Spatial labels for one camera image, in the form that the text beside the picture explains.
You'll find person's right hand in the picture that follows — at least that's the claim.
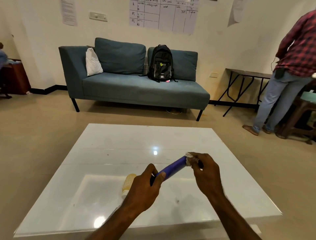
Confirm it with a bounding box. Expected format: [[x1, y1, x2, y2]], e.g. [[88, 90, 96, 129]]
[[188, 152, 224, 198]]

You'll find person's left hand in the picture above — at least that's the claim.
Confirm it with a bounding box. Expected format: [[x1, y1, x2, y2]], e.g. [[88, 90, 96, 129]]
[[123, 163, 166, 214]]

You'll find clear plastic wrap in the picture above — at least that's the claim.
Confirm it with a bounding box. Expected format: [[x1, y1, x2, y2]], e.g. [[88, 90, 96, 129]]
[[185, 152, 200, 166]]

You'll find purple cylindrical tube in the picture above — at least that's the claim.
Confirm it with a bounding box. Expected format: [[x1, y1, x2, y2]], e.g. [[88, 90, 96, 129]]
[[151, 156, 187, 186]]

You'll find person's left forearm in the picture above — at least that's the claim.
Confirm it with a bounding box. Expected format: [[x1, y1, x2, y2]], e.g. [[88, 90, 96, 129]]
[[85, 201, 144, 240]]

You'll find person's right forearm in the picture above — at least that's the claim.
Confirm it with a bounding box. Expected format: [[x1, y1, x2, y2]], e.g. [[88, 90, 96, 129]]
[[207, 190, 263, 240]]

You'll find white coffee table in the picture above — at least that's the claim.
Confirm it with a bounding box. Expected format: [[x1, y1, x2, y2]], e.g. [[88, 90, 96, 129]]
[[13, 123, 283, 239]]

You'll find yellow sponge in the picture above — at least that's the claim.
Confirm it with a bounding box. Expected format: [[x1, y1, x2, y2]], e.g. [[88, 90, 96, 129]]
[[122, 174, 137, 196]]

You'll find black folding table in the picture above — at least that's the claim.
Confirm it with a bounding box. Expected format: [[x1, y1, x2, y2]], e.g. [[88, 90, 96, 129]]
[[214, 68, 272, 117]]

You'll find teal sofa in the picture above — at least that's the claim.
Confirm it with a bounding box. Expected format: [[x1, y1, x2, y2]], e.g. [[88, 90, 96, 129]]
[[58, 38, 211, 122]]

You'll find small teal back cushion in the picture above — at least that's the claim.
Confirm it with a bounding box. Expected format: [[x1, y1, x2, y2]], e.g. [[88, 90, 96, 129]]
[[147, 47, 198, 82]]

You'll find black backpack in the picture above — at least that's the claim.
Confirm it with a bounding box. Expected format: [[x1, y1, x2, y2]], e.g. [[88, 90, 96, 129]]
[[147, 45, 175, 83]]

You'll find brown wooden stool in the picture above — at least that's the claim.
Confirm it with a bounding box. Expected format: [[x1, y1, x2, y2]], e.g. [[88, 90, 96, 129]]
[[276, 91, 316, 145]]

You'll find large teal back cushion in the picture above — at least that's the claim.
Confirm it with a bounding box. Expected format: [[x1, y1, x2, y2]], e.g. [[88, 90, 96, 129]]
[[94, 38, 146, 75]]

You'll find white pillow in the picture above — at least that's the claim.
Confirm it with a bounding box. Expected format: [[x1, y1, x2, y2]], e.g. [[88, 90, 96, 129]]
[[86, 47, 104, 77]]

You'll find white chart paper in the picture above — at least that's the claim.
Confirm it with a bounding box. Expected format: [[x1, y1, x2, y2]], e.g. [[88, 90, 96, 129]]
[[129, 0, 200, 35]]

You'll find curled white paper sheet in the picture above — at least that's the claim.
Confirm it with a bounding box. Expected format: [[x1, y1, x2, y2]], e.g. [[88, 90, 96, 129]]
[[227, 0, 247, 27]]

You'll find brown wooden cabinet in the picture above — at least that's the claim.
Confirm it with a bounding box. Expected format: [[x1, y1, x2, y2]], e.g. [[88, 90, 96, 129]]
[[0, 59, 32, 95]]

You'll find white printed paper sheet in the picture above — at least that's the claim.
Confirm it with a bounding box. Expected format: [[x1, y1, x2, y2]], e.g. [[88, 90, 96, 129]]
[[60, 0, 78, 27]]

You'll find white wall switch plate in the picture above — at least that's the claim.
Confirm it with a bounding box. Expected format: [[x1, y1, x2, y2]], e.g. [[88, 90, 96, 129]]
[[89, 12, 108, 22]]

